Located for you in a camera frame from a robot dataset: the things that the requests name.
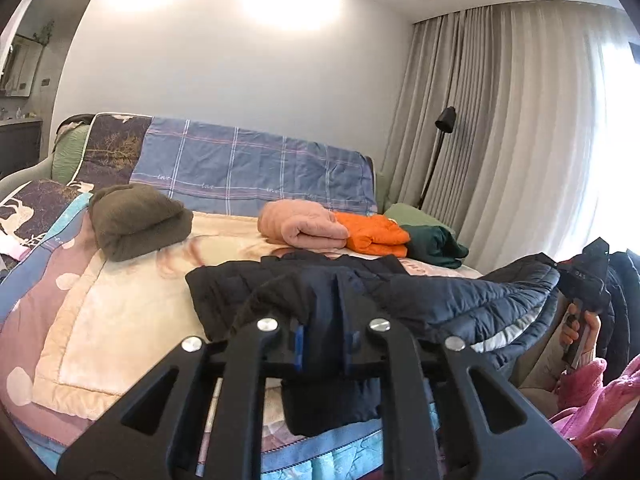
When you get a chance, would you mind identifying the black puffer jacket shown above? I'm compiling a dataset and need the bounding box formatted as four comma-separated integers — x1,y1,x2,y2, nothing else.
184,250,562,437

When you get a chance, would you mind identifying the black clothes pile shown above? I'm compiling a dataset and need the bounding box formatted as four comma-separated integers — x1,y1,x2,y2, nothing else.
596,250,640,385

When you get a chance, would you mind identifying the person's right hand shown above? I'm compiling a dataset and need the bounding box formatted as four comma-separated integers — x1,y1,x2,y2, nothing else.
558,311,602,361

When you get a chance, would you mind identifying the pink folded garment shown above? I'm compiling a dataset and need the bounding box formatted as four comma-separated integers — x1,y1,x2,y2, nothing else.
257,200,349,250

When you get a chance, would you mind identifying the orange puffer jacket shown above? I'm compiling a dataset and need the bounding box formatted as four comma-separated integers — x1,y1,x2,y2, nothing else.
334,212,410,258

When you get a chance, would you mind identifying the pink fleece sleeve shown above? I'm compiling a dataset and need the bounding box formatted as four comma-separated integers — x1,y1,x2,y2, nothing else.
550,356,639,470

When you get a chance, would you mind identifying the dark green folded garment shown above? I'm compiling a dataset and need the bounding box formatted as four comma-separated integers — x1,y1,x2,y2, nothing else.
402,224,469,269

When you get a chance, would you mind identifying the beige curtain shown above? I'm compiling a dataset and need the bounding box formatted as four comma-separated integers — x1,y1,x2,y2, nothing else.
383,1,639,272

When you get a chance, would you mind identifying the light green pillow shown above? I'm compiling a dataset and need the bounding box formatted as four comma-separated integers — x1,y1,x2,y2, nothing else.
384,203,454,234

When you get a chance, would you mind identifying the blue plaid quilt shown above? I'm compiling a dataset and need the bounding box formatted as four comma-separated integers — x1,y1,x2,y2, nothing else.
130,117,378,217

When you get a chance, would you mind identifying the brown fleece garment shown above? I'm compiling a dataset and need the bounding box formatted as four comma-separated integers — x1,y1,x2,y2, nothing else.
88,183,193,262

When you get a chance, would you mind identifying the black floor lamp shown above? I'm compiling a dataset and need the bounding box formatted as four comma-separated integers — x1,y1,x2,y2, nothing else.
418,106,457,209

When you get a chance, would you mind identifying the dark floral pillow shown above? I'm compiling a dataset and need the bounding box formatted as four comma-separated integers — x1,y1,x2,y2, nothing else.
70,113,152,193

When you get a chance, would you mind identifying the green striped pillow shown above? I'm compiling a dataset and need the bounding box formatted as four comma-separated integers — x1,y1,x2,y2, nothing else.
51,122,90,184

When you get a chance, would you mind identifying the dark cabinet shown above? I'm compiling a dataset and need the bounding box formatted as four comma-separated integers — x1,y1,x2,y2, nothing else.
0,118,42,178

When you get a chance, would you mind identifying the wall mirror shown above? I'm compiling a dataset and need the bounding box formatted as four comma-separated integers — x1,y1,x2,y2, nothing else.
1,35,43,98

